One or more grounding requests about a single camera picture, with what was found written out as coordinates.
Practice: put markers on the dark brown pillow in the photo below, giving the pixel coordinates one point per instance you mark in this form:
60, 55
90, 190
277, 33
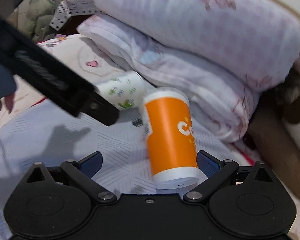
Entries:
277, 148

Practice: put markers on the orange white paper cup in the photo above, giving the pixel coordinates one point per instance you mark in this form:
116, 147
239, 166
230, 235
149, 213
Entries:
169, 138

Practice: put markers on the patterned cloth side table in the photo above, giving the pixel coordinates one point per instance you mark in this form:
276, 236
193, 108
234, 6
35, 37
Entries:
65, 9

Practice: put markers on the white green-print paper cup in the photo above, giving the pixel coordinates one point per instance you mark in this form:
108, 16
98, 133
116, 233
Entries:
124, 91

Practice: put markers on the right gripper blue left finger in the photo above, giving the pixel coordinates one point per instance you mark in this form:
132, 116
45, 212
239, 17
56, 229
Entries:
80, 174

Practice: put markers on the pink checked lower quilt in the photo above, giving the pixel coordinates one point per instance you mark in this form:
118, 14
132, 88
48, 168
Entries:
218, 100

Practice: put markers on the light grey patterned mat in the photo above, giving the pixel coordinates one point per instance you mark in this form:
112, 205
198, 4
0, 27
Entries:
45, 133

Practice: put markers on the pink checked folded quilt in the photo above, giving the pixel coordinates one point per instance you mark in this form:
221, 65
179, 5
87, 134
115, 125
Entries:
257, 40

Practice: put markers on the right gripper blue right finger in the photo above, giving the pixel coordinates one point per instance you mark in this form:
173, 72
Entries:
219, 174

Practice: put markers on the green padded jacket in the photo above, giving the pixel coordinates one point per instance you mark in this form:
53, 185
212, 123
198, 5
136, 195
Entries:
36, 25

